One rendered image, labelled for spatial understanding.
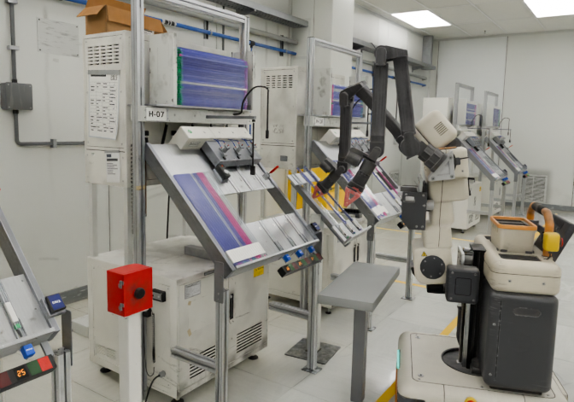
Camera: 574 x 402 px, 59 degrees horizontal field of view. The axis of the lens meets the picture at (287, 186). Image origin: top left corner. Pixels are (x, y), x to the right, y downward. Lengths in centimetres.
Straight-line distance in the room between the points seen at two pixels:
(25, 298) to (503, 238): 176
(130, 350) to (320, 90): 225
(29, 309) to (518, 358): 174
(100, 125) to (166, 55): 48
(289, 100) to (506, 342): 216
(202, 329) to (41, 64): 213
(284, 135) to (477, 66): 676
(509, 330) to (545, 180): 761
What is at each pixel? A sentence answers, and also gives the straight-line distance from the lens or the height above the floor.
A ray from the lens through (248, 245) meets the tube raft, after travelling 225.
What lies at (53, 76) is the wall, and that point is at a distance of 383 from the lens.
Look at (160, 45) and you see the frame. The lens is 247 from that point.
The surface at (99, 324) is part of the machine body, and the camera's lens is 284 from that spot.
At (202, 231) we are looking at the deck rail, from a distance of 216.
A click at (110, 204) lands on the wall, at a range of 411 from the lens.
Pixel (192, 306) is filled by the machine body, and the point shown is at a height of 47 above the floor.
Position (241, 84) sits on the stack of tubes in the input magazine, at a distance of 277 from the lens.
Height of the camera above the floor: 130
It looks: 7 degrees down
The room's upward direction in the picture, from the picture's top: 1 degrees clockwise
